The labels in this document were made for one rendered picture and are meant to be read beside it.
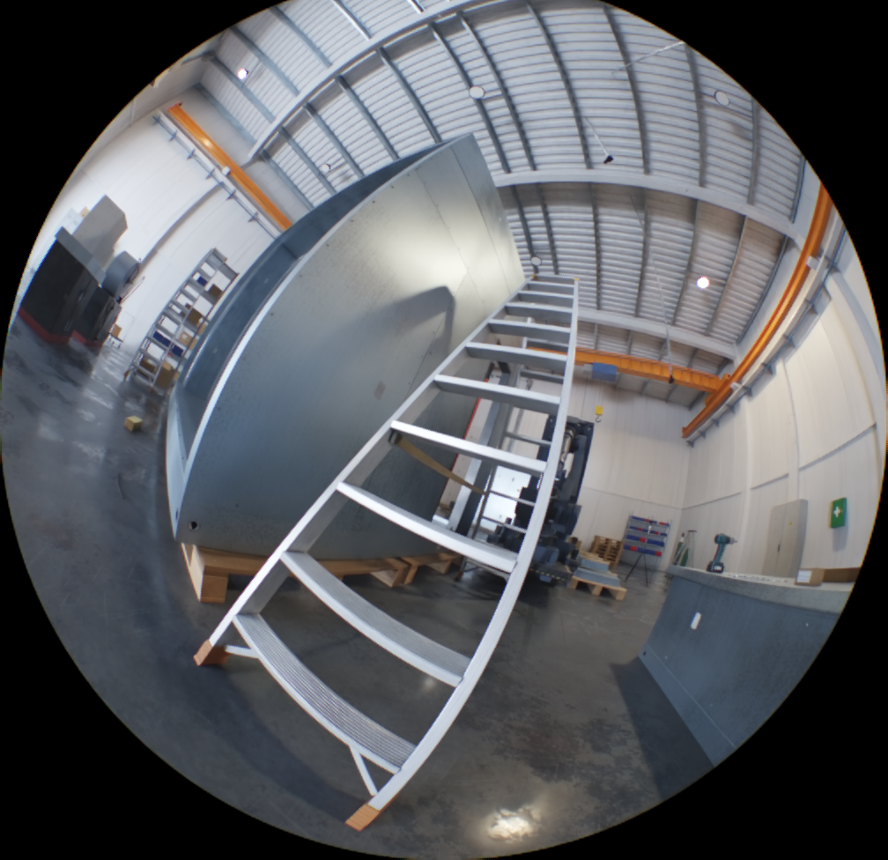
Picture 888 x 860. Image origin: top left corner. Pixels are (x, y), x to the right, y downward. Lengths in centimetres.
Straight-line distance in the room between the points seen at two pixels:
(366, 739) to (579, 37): 815
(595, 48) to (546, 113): 228
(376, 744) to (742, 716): 112
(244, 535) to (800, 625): 188
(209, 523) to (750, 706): 189
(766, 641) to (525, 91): 806
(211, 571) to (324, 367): 84
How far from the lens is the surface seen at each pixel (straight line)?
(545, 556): 259
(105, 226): 406
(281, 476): 103
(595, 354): 1029
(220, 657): 88
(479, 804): 85
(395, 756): 60
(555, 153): 767
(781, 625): 125
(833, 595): 108
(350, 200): 345
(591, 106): 742
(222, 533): 105
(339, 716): 62
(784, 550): 711
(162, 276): 965
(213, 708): 81
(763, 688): 126
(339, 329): 106
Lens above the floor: 71
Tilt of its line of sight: 15 degrees up
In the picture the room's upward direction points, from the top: 22 degrees clockwise
